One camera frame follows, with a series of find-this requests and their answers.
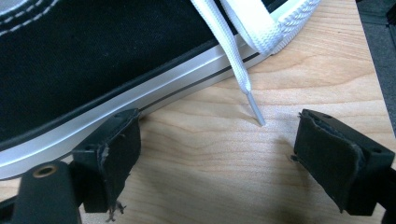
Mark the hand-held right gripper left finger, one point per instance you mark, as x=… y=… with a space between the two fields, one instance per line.
x=109 y=155

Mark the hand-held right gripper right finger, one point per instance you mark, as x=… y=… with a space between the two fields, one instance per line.
x=339 y=161

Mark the black and white canvas sneaker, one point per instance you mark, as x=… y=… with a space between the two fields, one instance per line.
x=93 y=56

